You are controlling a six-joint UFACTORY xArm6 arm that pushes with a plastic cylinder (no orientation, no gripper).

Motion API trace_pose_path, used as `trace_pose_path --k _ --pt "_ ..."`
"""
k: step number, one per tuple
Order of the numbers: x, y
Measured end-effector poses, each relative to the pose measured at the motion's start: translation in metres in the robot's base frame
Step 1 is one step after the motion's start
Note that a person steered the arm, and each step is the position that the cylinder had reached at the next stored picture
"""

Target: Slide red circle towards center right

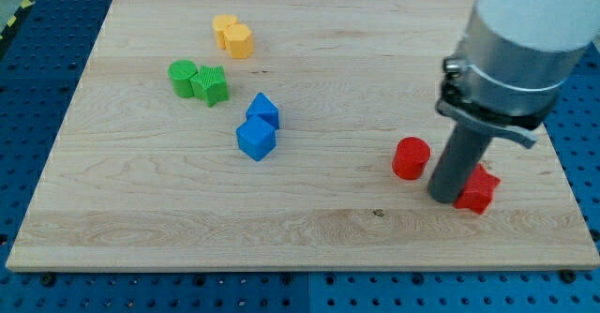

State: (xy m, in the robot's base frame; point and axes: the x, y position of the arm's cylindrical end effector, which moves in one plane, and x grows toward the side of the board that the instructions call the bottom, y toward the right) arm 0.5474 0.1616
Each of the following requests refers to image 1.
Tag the yellow cylinder block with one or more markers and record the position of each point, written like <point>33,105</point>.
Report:
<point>219,24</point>

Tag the blue triangular block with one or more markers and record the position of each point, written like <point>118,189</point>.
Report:
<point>262,106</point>

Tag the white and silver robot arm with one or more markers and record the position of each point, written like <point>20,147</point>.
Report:
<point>506,72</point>

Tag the wooden board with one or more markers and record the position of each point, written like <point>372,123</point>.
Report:
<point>141,180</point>

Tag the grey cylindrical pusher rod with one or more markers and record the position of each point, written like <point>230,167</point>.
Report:
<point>460,156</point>

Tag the blue cube block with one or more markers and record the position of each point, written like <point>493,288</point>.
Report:
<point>256,138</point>

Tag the green star block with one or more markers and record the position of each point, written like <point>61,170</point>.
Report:
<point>209,84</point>

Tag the yellow hexagon block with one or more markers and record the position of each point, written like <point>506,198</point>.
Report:
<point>239,42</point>

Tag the red star block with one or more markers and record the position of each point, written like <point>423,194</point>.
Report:
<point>478,192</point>

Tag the green cylinder block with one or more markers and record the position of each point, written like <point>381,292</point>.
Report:
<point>180,73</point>

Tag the red cylinder block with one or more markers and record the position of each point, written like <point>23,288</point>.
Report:
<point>411,157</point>

